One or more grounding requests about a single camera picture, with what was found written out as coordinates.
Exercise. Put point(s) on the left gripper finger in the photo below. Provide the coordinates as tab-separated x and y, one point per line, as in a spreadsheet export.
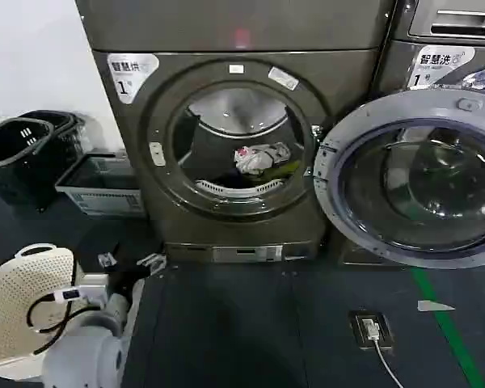
106	260
153	263

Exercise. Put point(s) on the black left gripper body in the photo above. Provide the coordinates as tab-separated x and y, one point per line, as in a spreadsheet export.
126	279

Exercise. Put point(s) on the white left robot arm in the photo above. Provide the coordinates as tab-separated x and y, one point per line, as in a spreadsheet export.
85	351

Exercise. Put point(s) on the grey plastic crate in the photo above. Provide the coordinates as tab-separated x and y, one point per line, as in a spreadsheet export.
101	194

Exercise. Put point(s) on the grey front-loading dryer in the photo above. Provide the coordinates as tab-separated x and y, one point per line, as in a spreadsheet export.
242	226

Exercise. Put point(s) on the white perforated laundry basket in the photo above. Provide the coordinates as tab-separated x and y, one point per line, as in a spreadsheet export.
12	291

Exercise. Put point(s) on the white lint filter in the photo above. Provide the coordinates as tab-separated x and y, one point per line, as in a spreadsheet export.
242	188

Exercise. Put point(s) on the dark garment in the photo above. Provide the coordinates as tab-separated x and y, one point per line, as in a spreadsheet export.
234	178

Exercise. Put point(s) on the black plastic laundry basket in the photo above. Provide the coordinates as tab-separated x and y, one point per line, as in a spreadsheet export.
66	129
12	161

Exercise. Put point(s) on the white and red garment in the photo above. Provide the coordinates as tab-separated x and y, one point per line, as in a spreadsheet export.
247	161

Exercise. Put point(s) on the green garment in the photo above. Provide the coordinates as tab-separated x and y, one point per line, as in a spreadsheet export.
285	169

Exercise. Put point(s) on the white garment with black print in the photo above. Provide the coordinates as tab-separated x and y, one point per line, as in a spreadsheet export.
275	153

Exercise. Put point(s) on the floor power socket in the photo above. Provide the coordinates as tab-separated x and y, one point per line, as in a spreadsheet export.
371	329

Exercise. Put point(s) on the round glass dryer door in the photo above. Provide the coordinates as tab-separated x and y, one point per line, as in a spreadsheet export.
420	182

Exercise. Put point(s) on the white arrow floor sticker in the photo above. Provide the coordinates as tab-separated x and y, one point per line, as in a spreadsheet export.
434	305

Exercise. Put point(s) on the green floor tape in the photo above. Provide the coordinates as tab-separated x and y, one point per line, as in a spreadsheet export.
448	331

